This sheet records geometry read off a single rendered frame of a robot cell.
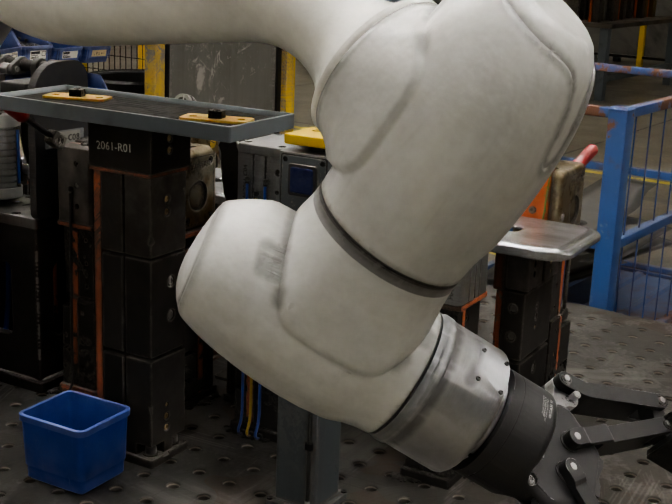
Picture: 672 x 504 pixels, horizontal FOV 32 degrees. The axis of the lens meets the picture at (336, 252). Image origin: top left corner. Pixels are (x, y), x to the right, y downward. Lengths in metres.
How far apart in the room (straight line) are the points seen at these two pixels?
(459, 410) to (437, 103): 0.20
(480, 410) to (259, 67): 4.68
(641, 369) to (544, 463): 1.26
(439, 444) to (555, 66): 0.24
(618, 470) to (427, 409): 0.94
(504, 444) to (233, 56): 4.54
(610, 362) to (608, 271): 1.41
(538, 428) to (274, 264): 0.20
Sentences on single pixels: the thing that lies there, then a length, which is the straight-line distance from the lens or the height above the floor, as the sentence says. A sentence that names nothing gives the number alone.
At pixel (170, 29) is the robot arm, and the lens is 0.78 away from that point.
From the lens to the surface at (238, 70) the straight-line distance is 5.24.
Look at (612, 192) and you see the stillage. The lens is 3.37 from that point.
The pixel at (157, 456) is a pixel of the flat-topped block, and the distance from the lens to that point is 1.56.
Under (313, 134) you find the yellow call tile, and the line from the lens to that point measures 1.31.
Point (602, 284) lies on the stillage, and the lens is 3.43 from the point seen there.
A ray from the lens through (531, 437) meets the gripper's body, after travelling 0.74.
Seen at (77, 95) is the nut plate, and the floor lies 1.17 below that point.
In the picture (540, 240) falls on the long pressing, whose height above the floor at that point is 1.00.
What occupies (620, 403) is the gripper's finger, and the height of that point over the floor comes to 1.07.
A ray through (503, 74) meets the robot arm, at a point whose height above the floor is 1.31.
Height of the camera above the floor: 1.38
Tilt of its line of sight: 15 degrees down
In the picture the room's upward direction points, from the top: 2 degrees clockwise
